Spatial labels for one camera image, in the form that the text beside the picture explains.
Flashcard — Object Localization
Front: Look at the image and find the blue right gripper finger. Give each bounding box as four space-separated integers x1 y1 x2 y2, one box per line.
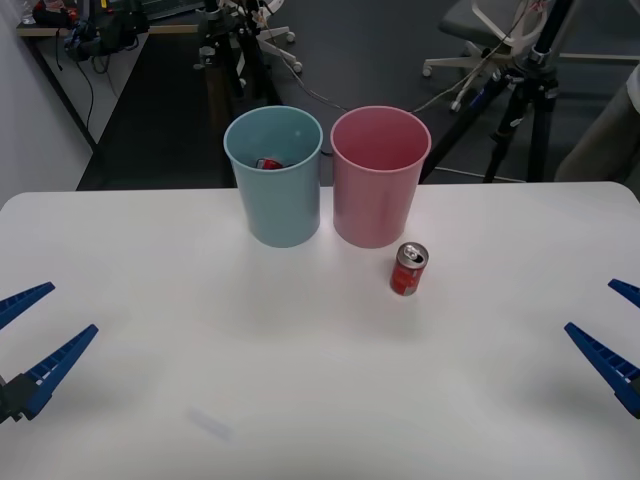
607 278 640 309
563 321 640 420

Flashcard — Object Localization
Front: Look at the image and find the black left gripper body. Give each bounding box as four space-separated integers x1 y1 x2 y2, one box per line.
0 375 25 426

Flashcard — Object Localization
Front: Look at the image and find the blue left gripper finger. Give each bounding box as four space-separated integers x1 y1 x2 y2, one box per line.
17 324 100 421
0 281 56 331

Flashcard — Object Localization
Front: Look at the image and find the person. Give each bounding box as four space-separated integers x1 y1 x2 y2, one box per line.
553 63 640 184

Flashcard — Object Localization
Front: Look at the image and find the white desk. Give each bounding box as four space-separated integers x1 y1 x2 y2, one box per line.
14 19 211 147

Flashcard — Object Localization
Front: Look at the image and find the pink plastic bin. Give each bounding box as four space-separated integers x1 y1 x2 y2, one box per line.
329 105 432 250

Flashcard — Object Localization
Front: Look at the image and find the pale blue plastic bin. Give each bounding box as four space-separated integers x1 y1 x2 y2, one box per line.
222 105 323 249

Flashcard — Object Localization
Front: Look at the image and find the black bag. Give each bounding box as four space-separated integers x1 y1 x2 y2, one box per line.
63 8 151 60

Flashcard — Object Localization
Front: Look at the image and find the white office chair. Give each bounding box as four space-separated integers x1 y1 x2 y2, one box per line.
422 0 556 112

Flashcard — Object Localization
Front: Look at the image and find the white chair base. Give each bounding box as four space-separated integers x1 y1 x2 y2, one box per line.
255 27 304 74

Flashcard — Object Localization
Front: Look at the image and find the black camera tripod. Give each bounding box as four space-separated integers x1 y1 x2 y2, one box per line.
193 0 281 114
422 0 581 184

